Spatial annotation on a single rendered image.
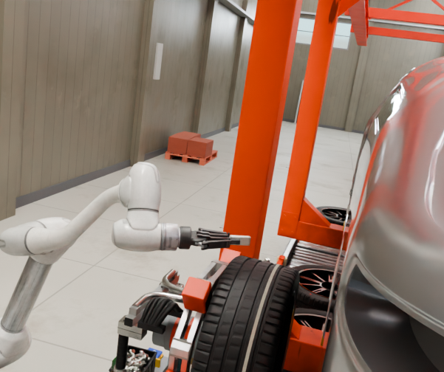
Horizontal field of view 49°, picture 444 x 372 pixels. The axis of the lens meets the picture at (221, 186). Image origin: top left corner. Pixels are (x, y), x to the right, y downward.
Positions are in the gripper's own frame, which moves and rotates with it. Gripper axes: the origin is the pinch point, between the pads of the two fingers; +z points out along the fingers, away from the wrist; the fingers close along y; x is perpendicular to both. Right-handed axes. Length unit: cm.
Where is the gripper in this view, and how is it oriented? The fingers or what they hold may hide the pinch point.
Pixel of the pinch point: (239, 240)
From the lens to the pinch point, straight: 163.7
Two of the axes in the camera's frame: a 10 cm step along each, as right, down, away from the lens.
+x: 1.1, -9.4, -3.1
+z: 9.8, 0.7, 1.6
